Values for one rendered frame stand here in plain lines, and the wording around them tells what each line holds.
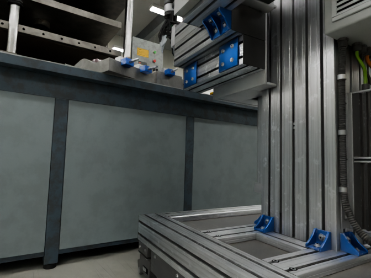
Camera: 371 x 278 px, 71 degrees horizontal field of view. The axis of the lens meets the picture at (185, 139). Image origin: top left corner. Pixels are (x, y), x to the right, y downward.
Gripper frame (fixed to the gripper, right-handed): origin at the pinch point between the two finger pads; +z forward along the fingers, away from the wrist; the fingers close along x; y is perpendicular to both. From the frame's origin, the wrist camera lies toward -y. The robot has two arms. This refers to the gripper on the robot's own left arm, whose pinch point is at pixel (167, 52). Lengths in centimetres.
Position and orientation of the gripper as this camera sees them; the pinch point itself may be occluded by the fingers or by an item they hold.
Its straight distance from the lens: 147.9
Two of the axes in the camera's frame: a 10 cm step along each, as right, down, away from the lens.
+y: 5.5, -0.5, -8.3
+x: 8.3, 0.7, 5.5
